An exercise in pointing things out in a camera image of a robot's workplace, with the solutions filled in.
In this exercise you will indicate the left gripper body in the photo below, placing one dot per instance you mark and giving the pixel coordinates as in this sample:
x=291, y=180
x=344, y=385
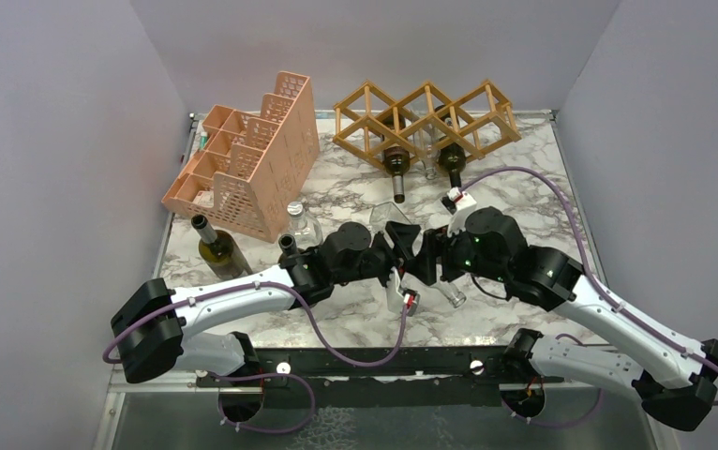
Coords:
x=381, y=259

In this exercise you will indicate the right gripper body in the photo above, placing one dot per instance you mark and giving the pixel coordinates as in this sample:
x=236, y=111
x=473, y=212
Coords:
x=458, y=256

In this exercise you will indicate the clear square glass bottle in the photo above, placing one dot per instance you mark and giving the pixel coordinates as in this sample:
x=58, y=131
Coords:
x=389, y=211

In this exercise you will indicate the green Primitivo wine bottle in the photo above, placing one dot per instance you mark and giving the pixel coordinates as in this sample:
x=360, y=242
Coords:
x=397, y=162

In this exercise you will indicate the clear bottle dark label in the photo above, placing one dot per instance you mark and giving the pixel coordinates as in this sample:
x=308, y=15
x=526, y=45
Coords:
x=303, y=226

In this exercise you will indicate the dark green embossed wine bottle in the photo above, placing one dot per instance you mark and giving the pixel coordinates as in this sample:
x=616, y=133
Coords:
x=451, y=159

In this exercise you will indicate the green bottle white label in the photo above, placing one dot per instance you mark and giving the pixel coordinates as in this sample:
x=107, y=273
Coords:
x=288, y=246

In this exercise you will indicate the wooden wine rack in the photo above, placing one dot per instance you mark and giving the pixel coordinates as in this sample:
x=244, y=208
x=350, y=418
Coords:
x=369, y=120

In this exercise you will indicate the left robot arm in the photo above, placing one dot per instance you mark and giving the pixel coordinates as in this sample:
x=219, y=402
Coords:
x=159, y=329

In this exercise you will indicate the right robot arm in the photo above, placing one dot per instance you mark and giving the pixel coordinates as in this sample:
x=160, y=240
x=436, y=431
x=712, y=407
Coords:
x=672, y=375

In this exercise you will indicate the pink plastic organizer rack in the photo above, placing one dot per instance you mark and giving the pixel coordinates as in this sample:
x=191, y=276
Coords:
x=252, y=165

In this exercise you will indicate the green bottle far left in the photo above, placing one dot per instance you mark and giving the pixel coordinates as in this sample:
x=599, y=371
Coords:
x=220, y=251

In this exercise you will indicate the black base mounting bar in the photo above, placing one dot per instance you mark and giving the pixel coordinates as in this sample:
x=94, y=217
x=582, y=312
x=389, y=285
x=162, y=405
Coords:
x=296, y=378

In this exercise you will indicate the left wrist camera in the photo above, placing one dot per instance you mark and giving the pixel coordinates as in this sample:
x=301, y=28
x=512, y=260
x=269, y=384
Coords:
x=399, y=298

